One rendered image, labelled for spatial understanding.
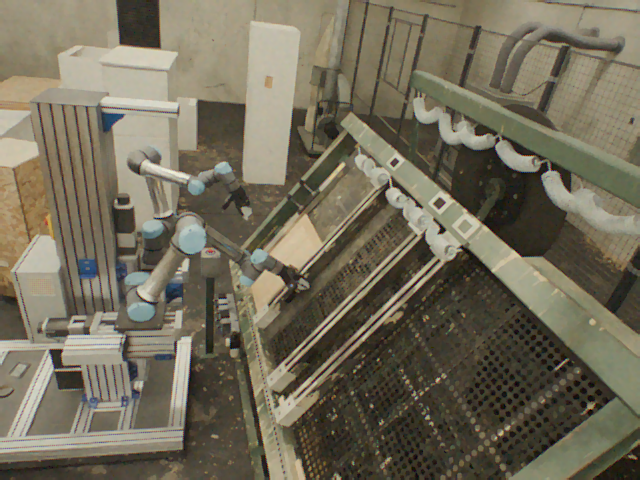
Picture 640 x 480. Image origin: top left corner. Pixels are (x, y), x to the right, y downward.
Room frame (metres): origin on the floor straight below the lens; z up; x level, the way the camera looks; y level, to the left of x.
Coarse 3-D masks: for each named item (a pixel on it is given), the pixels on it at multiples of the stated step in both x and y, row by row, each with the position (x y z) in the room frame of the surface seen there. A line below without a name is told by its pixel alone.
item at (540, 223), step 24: (456, 168) 2.34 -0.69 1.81; (480, 168) 2.17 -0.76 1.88; (504, 168) 2.00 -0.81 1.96; (552, 168) 1.77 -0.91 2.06; (456, 192) 2.28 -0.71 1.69; (480, 192) 2.10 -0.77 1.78; (504, 192) 1.94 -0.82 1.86; (528, 192) 1.84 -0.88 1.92; (504, 216) 1.90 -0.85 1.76; (528, 216) 1.79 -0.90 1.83; (552, 216) 1.68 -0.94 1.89; (504, 240) 1.86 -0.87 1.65; (528, 240) 1.74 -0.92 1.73; (552, 240) 1.63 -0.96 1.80
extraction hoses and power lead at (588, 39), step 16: (512, 32) 6.77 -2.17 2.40; (528, 32) 6.77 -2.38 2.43; (544, 32) 6.34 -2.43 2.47; (560, 32) 6.38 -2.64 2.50; (576, 32) 7.04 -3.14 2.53; (592, 32) 7.10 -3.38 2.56; (512, 48) 6.69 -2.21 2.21; (528, 48) 6.32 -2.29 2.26; (592, 48) 6.52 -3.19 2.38; (608, 48) 6.58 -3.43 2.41; (496, 64) 6.67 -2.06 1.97; (512, 64) 6.34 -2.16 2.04; (496, 80) 6.61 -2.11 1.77; (512, 80) 6.33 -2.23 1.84
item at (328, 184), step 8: (344, 168) 2.47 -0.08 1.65; (336, 176) 2.45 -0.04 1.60; (328, 184) 2.44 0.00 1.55; (320, 192) 2.42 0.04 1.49; (320, 200) 2.42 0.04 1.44; (312, 208) 2.41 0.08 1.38; (296, 216) 2.39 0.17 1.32; (288, 224) 2.39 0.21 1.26; (280, 232) 2.38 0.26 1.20; (272, 240) 2.37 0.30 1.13; (280, 240) 2.34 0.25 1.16; (272, 248) 2.33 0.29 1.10
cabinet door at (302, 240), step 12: (300, 228) 2.31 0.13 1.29; (312, 228) 2.22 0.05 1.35; (288, 240) 2.30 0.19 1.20; (300, 240) 2.21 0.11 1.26; (312, 240) 2.13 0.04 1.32; (276, 252) 2.28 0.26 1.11; (288, 252) 2.20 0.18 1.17; (300, 252) 2.12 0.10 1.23; (312, 252) 2.05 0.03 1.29; (288, 264) 2.11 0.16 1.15; (300, 264) 2.04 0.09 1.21; (264, 276) 2.17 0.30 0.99; (276, 276) 2.09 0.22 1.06; (252, 288) 2.15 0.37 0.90; (264, 288) 2.08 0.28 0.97; (276, 288) 2.01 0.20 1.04; (264, 300) 1.99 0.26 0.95
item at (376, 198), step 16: (368, 160) 1.98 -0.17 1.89; (400, 160) 2.03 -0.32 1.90; (368, 176) 2.00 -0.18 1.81; (384, 192) 2.01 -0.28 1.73; (368, 208) 1.99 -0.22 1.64; (352, 224) 1.96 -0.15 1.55; (336, 240) 1.94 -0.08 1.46; (320, 256) 1.91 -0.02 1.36; (304, 272) 1.89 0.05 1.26; (272, 304) 1.84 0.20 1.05; (256, 320) 1.81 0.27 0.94; (272, 320) 1.83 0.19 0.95
